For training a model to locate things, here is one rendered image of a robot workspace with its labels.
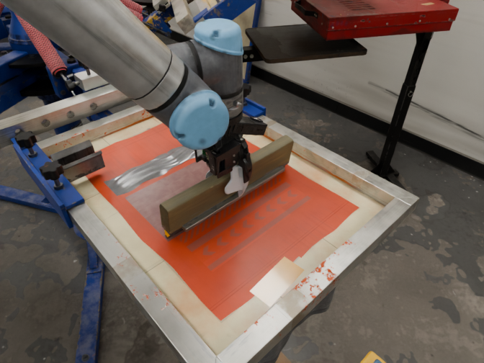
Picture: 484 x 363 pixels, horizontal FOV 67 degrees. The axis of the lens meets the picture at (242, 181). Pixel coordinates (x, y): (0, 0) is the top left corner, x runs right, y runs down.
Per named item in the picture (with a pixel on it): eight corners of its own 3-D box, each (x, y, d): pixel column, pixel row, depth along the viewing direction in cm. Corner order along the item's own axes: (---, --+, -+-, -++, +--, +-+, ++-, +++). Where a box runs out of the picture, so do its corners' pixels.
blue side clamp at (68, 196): (91, 217, 82) (82, 194, 77) (69, 229, 79) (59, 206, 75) (42, 158, 99) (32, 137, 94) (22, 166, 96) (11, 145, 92)
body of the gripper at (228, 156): (195, 163, 75) (188, 112, 66) (226, 146, 79) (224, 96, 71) (219, 181, 70) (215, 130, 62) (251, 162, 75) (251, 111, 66)
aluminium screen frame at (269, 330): (414, 209, 82) (420, 197, 80) (213, 405, 52) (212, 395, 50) (200, 91, 126) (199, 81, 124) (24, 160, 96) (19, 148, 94)
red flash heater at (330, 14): (400, 4, 191) (406, -21, 183) (457, 34, 157) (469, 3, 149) (289, 12, 181) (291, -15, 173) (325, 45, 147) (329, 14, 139)
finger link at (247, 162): (233, 178, 78) (227, 143, 73) (239, 174, 79) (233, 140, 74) (248, 186, 75) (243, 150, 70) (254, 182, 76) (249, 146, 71)
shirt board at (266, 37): (329, 37, 191) (331, 21, 186) (365, 68, 161) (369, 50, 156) (58, 60, 169) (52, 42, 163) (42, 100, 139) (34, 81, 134)
